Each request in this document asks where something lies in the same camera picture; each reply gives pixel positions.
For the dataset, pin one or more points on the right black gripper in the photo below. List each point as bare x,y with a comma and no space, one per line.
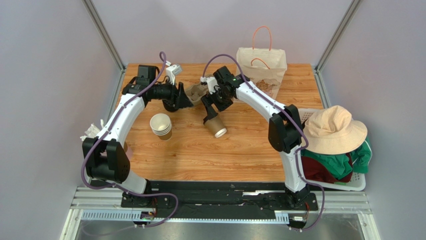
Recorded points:
211,103

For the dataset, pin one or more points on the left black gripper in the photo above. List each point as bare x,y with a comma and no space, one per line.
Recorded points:
179,94

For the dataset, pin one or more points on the stack of paper cups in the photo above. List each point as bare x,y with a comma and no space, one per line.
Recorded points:
161,126

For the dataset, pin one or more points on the paper takeout bag orange handles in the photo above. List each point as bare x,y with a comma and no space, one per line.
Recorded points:
265,67

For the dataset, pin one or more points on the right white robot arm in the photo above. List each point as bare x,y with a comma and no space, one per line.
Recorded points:
284,124

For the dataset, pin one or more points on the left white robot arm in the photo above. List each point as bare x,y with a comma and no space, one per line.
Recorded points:
105,157

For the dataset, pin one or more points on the stack of black lids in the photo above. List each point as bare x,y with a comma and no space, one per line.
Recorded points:
170,106

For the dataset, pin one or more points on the pink cup with straws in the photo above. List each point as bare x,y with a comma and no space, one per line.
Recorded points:
93,130

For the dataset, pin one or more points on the dark red garment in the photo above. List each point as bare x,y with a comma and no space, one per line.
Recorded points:
315,171

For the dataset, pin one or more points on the beige bucket hat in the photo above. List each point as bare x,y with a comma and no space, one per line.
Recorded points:
333,131

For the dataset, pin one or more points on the green garment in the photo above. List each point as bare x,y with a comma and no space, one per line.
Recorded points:
338,164

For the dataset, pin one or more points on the white plastic basket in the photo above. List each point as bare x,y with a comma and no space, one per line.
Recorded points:
357,181

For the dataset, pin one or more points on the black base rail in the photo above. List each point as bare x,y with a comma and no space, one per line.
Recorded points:
215,200

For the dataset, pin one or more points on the aluminium frame base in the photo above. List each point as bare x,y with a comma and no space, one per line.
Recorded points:
102,205

